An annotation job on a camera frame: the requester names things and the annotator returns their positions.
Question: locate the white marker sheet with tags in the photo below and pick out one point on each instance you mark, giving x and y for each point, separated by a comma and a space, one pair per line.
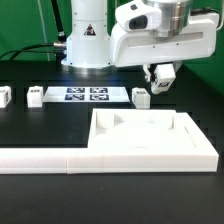
86, 94

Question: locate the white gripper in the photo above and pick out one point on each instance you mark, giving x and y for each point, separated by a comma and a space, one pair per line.
152, 32

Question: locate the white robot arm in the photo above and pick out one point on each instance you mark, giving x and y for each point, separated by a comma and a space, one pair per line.
88, 46

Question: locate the white square table top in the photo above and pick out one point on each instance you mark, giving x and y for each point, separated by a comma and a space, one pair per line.
153, 130

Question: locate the white L-shaped obstacle fence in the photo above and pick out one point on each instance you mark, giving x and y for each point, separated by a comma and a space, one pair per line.
44, 160

